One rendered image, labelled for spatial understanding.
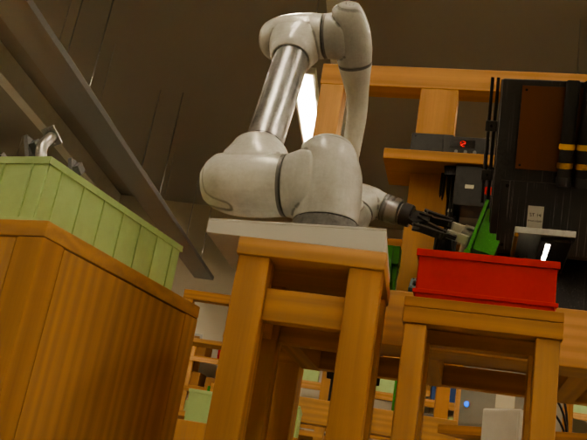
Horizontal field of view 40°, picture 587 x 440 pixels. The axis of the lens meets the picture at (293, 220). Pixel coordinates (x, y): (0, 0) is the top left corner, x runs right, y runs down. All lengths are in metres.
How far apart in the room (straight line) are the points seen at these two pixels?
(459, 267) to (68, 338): 0.87
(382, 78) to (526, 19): 4.57
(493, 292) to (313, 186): 0.47
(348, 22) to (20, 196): 1.04
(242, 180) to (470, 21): 5.90
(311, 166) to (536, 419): 0.73
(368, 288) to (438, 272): 0.24
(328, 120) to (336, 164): 1.22
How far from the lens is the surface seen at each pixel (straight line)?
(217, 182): 1.92
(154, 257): 2.21
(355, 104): 2.43
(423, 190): 2.91
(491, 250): 2.45
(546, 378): 1.78
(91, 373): 1.87
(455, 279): 1.84
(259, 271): 1.71
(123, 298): 1.94
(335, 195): 1.83
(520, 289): 1.84
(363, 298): 1.67
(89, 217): 1.97
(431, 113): 3.04
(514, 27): 7.72
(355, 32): 2.34
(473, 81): 3.10
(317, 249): 1.70
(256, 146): 1.95
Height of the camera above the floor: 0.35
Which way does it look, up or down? 19 degrees up
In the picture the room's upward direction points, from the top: 10 degrees clockwise
